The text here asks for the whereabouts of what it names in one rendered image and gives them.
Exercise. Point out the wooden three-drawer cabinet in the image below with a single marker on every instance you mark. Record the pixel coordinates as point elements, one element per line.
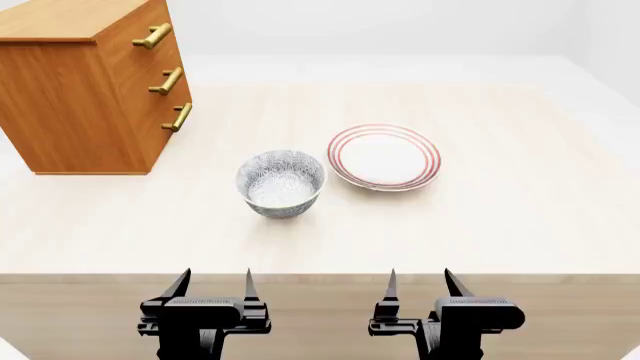
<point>60,105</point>

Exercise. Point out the white plate with red rings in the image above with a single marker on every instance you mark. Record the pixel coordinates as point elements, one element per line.
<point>384,157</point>

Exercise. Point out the wooden drawer front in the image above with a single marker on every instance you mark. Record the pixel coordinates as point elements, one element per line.
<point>137,71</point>
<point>120,22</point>
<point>157,146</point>

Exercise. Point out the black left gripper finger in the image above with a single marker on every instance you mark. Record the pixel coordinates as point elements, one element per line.
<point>179,287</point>
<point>250,288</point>

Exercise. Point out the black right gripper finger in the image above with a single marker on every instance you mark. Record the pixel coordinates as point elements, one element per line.
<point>456,287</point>
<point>391,288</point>

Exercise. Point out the grey patterned ceramic bowl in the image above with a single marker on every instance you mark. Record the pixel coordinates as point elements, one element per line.
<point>280,183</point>

